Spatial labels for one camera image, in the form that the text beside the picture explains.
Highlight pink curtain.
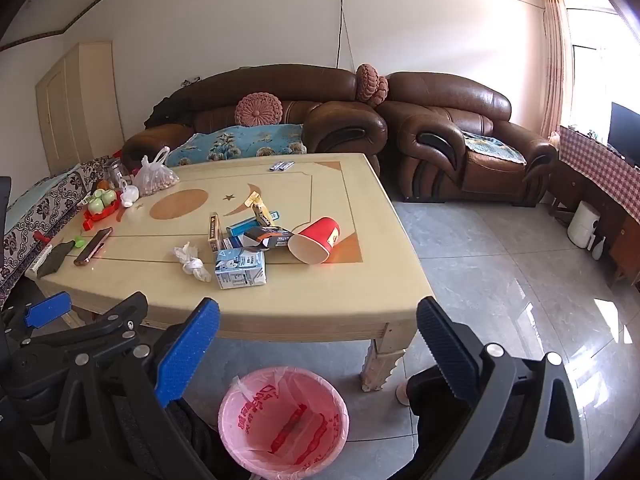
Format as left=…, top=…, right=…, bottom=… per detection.
left=538, top=0, right=574, bottom=139

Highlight brown leather armchair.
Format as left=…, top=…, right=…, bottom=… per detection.
left=375, top=72, right=559, bottom=207

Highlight white crumpled tissue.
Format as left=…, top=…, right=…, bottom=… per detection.
left=173, top=242, right=212, bottom=283

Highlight cream wardrobe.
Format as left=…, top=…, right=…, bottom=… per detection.
left=34, top=41, right=125, bottom=176

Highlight smartphone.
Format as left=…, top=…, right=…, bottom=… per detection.
left=73, top=227, right=114, bottom=267

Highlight window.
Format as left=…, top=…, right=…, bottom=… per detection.
left=567, top=7, right=640, bottom=152

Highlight black orange carton box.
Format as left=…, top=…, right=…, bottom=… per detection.
left=243, top=226, right=296, bottom=251

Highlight black television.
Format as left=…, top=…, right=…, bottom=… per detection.
left=607, top=102, right=640, bottom=169

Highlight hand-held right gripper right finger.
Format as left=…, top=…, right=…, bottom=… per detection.
left=390, top=296, right=587, bottom=480

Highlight plastic bag of nuts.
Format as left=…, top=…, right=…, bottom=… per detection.
left=132, top=147, right=180, bottom=197

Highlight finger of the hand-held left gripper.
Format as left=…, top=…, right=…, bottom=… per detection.
left=65, top=292, right=149, bottom=356
left=0, top=291, right=74, bottom=349

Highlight black wall cable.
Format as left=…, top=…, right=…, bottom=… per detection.
left=334, top=0, right=367, bottom=69

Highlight narrow patterned box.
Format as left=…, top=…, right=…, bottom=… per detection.
left=208, top=213, right=224, bottom=253

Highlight red fruit tray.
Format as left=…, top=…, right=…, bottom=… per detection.
left=82, top=187, right=124, bottom=231

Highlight dark floral sofa cover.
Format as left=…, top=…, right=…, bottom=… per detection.
left=0, top=157, right=117, bottom=307

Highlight black clothing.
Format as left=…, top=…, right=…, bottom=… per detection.
left=143, top=94, right=196, bottom=129

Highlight pink round cushion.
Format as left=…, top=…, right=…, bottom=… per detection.
left=235, top=92, right=284, bottom=127
left=355, top=63, right=390, bottom=108

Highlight blue seat cover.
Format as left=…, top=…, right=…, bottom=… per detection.
left=459, top=130, right=527, bottom=166

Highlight beige wooden table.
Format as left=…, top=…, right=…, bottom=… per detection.
left=27, top=152, right=436, bottom=393

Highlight red checked tablecloth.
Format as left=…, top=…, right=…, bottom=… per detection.
left=557, top=124, right=640, bottom=224

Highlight brown wooden cabinet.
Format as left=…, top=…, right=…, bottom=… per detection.
left=547, top=159, right=640, bottom=287

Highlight white round appliance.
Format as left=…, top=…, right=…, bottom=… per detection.
left=567, top=200, right=601, bottom=250

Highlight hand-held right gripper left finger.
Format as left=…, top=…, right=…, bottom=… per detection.
left=50, top=297, right=221, bottom=480

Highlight brown leather sofa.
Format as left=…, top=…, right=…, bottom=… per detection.
left=121, top=63, right=389, bottom=182

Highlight blue white milk carton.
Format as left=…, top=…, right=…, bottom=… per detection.
left=215, top=249, right=268, bottom=290

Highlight person's black pants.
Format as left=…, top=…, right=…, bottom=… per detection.
left=170, top=364, right=481, bottom=480

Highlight glass jar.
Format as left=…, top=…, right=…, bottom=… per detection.
left=107, top=157, right=132, bottom=186

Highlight red paper cup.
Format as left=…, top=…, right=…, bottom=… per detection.
left=287, top=217, right=342, bottom=266

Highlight blue floral blanket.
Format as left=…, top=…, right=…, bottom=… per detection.
left=164, top=122, right=307, bottom=169

